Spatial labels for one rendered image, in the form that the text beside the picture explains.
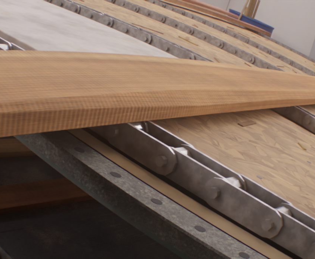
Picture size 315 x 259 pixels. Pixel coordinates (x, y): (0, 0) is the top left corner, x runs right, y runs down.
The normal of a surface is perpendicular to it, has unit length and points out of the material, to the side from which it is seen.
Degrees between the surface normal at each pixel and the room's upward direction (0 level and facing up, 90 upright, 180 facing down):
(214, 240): 0
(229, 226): 0
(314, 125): 90
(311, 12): 88
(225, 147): 0
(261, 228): 90
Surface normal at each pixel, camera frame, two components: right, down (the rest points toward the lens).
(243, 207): -0.59, 0.04
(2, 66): 0.33, -0.90
